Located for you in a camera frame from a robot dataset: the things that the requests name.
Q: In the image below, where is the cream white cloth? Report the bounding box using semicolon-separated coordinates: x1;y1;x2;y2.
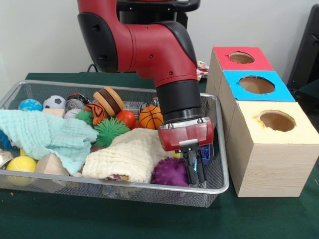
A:
82;128;173;184

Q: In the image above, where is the purple rubber toy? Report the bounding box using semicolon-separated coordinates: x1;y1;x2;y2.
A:
151;157;190;187

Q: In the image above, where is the dark green tablecloth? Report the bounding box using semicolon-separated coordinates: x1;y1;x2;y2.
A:
0;72;319;239

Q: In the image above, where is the mint green cloth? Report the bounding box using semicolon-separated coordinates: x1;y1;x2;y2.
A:
0;109;99;175

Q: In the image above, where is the colourful packet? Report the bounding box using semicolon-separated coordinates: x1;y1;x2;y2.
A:
196;60;209;80

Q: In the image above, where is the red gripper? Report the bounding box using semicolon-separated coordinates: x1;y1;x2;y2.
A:
158;117;215;185

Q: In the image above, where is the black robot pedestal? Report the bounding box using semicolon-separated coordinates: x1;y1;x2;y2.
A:
116;0;201;28

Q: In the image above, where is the blue globe ball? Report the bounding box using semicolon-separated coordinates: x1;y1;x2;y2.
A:
18;99;43;112

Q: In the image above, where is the black and white football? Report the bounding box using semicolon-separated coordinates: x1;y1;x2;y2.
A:
42;95;67;110

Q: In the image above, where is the black upright panel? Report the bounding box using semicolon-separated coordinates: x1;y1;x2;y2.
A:
286;4;319;100

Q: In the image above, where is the wooden box with three holes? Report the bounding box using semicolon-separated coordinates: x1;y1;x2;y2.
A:
205;46;319;199

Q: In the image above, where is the toy burger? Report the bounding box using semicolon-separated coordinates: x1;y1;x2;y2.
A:
92;86;125;117

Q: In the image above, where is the metal wire mesh bin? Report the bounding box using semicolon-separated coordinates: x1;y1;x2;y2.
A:
0;79;230;208

